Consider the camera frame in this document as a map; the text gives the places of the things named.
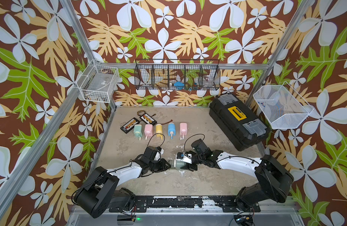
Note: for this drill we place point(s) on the white wire basket left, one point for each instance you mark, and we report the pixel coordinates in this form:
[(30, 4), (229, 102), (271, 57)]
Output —
[(97, 82)]

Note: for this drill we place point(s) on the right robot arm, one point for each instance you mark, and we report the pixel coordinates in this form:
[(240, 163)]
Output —
[(274, 181)]

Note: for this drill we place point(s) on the white mesh basket right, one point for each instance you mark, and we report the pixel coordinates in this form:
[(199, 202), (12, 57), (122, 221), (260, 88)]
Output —
[(283, 106)]

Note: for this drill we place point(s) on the aluminium frame post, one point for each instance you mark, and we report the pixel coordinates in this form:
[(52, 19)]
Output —
[(78, 29), (289, 31)]

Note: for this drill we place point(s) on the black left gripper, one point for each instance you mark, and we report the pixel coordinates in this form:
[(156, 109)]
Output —
[(163, 165)]

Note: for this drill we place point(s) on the aluminium frame post left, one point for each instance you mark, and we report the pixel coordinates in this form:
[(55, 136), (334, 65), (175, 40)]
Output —
[(78, 29)]

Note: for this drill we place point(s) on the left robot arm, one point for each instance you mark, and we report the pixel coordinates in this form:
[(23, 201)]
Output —
[(99, 192)]

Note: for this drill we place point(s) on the black yellow-latch toolbox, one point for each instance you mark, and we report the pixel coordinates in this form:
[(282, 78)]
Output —
[(238, 122)]

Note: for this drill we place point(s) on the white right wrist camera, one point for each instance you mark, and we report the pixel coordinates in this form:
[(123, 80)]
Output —
[(184, 157)]

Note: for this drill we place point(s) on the black charging board left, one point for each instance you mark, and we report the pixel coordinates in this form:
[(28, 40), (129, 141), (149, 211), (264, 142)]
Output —
[(127, 127)]

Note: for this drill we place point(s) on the blue pencil sharpener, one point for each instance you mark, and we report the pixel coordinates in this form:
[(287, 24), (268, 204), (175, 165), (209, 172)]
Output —
[(171, 130)]

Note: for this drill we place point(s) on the black wire basket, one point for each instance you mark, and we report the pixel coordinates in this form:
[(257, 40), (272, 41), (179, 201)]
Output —
[(176, 74)]

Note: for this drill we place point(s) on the black charging board right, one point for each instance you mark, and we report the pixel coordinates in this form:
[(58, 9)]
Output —
[(148, 119)]

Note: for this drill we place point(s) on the pink pencil sharpener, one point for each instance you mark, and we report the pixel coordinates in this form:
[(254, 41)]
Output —
[(148, 131), (183, 130)]

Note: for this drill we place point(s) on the yellow pencil sharpener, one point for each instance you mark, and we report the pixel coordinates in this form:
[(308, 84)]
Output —
[(159, 131)]

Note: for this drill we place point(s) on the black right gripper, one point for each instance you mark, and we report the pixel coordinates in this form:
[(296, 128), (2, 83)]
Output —
[(189, 166)]

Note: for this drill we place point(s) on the aluminium frame post right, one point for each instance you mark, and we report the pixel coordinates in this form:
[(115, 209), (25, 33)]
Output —
[(289, 31)]

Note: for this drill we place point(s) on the green pencil sharpener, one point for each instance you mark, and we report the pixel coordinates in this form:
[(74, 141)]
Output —
[(177, 165), (138, 131)]

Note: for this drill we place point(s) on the black charging board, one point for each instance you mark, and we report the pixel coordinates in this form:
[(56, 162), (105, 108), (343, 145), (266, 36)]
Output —
[(148, 119), (127, 127)]

